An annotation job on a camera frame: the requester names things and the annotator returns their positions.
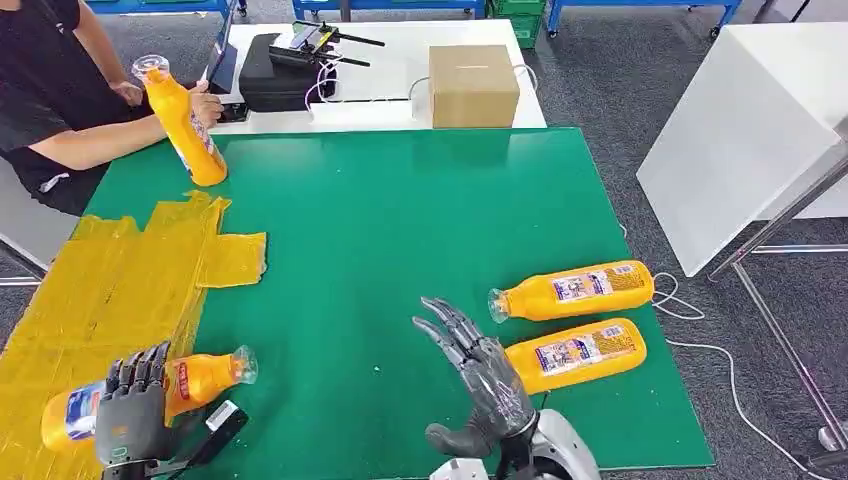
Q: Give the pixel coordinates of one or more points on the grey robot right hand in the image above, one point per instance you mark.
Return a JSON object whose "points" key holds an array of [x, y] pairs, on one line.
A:
{"points": [[493, 391]]}

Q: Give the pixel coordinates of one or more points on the person's left hand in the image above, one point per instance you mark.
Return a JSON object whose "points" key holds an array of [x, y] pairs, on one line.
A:
{"points": [[129, 93]]}

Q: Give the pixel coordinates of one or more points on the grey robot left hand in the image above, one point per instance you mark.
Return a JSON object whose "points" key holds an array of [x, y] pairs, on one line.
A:
{"points": [[132, 424]]}

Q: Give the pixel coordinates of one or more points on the person's right hand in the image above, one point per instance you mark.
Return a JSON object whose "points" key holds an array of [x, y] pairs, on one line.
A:
{"points": [[206, 106]]}

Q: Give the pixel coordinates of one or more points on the orange drink bottle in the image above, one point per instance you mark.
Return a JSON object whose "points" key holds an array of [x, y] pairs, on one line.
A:
{"points": [[583, 351], [576, 288], [199, 381], [179, 126]]}

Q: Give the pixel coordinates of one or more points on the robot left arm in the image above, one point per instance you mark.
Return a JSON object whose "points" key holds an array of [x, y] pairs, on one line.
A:
{"points": [[129, 472]]}

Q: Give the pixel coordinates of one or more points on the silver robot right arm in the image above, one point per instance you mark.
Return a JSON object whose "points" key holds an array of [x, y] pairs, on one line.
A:
{"points": [[560, 450]]}

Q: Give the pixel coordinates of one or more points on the tablet on stand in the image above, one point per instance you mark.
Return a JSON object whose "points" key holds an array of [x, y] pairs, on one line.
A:
{"points": [[222, 66]]}

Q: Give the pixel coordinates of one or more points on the black carrying case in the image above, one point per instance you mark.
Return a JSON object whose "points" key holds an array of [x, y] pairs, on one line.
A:
{"points": [[278, 79]]}

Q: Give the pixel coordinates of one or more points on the person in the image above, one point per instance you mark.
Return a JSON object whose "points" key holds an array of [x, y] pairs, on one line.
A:
{"points": [[40, 86]]}

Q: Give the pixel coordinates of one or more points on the blue metal rack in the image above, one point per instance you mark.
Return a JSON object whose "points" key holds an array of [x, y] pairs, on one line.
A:
{"points": [[391, 5], [636, 6], [166, 5]]}

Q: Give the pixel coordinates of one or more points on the black remote controller with antennas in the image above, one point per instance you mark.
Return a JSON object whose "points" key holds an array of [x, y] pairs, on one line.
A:
{"points": [[311, 43]]}

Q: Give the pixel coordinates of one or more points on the yellow plastic sheet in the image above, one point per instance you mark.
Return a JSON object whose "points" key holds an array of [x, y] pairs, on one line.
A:
{"points": [[112, 291]]}

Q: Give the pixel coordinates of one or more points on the grey table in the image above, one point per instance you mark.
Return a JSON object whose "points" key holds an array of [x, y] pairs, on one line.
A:
{"points": [[30, 225]]}

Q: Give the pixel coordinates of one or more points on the green table mat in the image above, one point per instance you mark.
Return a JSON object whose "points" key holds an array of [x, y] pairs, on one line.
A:
{"points": [[397, 218]]}

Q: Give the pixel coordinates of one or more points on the cardboard box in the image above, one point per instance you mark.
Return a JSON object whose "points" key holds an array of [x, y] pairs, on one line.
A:
{"points": [[474, 86]]}

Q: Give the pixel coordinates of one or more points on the green plastic crate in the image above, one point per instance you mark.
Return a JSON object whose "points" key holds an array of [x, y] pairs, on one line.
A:
{"points": [[520, 20]]}

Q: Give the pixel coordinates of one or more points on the large white table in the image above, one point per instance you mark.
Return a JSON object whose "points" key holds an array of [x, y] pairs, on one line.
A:
{"points": [[742, 139]]}

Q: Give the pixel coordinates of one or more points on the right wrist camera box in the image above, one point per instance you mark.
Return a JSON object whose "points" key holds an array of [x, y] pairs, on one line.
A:
{"points": [[460, 470]]}

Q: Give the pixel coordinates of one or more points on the metal table frame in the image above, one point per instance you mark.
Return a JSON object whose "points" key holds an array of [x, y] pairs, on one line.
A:
{"points": [[782, 344]]}

